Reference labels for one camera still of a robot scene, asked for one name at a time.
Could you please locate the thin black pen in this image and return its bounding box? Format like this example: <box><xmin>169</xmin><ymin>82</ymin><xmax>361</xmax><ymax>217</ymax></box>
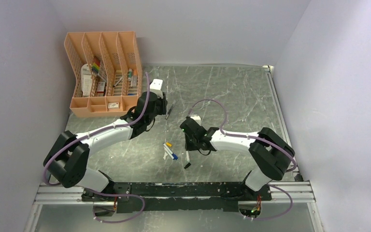
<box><xmin>165</xmin><ymin>100</ymin><xmax>176</xmax><ymax>120</ymax></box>

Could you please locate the silver marker pen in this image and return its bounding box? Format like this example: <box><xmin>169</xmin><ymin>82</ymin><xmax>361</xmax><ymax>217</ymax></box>
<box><xmin>186</xmin><ymin>151</ymin><xmax>190</xmax><ymax>163</ymax></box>

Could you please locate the white pen blue cap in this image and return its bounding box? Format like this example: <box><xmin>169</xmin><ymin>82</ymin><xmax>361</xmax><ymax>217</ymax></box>
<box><xmin>163</xmin><ymin>143</ymin><xmax>178</xmax><ymax>160</ymax></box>

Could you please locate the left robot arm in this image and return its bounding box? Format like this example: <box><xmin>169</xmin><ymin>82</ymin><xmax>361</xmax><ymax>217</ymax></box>
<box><xmin>43</xmin><ymin>90</ymin><xmax>168</xmax><ymax>201</ymax></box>

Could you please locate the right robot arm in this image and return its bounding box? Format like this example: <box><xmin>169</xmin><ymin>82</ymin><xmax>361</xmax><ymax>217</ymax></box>
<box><xmin>180</xmin><ymin>117</ymin><xmax>296</xmax><ymax>200</ymax></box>

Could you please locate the orange glue stick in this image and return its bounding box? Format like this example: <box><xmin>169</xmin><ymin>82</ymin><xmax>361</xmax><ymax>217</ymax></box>
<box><xmin>131</xmin><ymin>70</ymin><xmax>138</xmax><ymax>87</ymax></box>

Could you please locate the green glue stick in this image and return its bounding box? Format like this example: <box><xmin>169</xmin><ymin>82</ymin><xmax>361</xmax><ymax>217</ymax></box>
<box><xmin>128</xmin><ymin>69</ymin><xmax>133</xmax><ymax>85</ymax></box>

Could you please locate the small white box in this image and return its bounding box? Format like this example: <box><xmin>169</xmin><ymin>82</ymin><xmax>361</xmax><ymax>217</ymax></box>
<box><xmin>107</xmin><ymin>102</ymin><xmax>120</xmax><ymax>110</ymax></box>

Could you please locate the small red box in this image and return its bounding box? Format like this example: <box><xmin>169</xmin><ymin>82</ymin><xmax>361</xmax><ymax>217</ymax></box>
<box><xmin>96</xmin><ymin>81</ymin><xmax>106</xmax><ymax>97</ymax></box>

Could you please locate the orange plastic file organizer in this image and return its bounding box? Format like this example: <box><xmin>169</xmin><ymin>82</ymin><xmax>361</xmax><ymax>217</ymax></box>
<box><xmin>64</xmin><ymin>31</ymin><xmax>143</xmax><ymax>117</ymax></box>

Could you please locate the coloured marker set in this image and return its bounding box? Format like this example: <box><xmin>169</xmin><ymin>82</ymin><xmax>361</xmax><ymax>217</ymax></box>
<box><xmin>91</xmin><ymin>57</ymin><xmax>101</xmax><ymax>75</ymax></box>

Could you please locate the white paper box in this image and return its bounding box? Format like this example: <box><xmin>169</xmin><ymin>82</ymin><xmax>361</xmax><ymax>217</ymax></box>
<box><xmin>81</xmin><ymin>64</ymin><xmax>92</xmax><ymax>97</ymax></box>

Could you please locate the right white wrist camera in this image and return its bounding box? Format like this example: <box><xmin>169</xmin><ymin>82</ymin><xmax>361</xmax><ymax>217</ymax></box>
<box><xmin>190</xmin><ymin>115</ymin><xmax>201</xmax><ymax>123</ymax></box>

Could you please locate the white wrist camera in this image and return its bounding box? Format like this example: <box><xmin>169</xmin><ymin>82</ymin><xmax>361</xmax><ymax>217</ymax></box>
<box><xmin>149</xmin><ymin>79</ymin><xmax>163</xmax><ymax>92</ymax></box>
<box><xmin>190</xmin><ymin>115</ymin><xmax>201</xmax><ymax>123</ymax></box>

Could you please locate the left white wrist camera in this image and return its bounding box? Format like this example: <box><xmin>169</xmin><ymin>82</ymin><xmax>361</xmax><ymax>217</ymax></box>
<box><xmin>149</xmin><ymin>79</ymin><xmax>163</xmax><ymax>92</ymax></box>

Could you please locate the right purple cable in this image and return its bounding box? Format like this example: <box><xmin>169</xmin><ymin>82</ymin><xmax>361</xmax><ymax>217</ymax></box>
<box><xmin>188</xmin><ymin>99</ymin><xmax>298</xmax><ymax>221</ymax></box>

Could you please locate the purple cable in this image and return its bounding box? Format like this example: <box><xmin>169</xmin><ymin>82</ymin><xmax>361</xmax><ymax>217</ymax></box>
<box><xmin>188</xmin><ymin>99</ymin><xmax>298</xmax><ymax>221</ymax></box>
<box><xmin>43</xmin><ymin>72</ymin><xmax>152</xmax><ymax>224</ymax></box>

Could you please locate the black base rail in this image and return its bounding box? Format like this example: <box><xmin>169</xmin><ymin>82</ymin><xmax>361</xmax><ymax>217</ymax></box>
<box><xmin>81</xmin><ymin>182</ymin><xmax>271</xmax><ymax>213</ymax></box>

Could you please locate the aluminium frame rail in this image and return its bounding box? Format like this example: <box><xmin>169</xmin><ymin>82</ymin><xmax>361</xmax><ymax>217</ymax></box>
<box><xmin>34</xmin><ymin>182</ymin><xmax>316</xmax><ymax>206</ymax></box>

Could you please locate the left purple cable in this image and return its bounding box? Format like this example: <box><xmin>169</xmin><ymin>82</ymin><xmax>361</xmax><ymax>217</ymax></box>
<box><xmin>43</xmin><ymin>72</ymin><xmax>152</xmax><ymax>224</ymax></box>

